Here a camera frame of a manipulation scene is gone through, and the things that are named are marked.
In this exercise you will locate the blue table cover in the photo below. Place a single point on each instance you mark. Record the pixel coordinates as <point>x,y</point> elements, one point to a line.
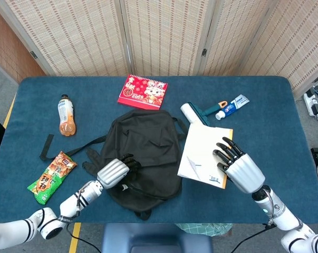
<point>267,137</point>

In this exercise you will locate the black fabric backpack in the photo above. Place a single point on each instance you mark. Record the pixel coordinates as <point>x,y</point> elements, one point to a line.
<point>148,137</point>

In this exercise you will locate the blue padded robot base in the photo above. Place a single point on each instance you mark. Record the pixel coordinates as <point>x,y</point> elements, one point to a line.
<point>153,237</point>

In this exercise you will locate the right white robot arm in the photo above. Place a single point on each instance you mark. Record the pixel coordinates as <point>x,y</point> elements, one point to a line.
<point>282,216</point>

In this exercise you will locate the white paper notebook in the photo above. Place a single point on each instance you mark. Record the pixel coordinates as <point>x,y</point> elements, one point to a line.
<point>201,142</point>

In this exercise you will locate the blue and white toothpaste tube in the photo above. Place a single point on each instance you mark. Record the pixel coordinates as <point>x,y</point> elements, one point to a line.
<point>232,106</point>

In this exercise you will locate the left silver and black robot hand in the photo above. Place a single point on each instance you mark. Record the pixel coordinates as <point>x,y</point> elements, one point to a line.
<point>112,172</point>

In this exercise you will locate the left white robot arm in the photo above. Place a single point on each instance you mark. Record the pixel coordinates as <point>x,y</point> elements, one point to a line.
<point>50,224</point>

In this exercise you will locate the woven folding screen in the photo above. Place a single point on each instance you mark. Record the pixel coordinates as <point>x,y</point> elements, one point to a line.
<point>82,34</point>

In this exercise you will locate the right silver and black robot hand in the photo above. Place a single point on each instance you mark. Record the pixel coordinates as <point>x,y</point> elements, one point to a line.
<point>244,172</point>

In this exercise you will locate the teal lint roller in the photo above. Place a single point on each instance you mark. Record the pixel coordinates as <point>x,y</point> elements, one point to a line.
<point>189,112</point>

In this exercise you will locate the orange drink bottle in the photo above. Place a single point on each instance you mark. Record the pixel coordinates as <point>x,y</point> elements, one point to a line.
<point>66,116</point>

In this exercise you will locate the green and orange snack bag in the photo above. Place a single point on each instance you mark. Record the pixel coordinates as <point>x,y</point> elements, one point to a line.
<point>52,179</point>

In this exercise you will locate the white power strip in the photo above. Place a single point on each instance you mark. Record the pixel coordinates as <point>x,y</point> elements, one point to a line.
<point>310,104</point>

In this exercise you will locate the green plaid cloth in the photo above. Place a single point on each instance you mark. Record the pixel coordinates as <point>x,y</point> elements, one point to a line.
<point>201,228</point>

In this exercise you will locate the red desk calendar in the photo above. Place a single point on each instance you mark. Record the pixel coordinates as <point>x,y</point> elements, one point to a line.
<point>143,92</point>

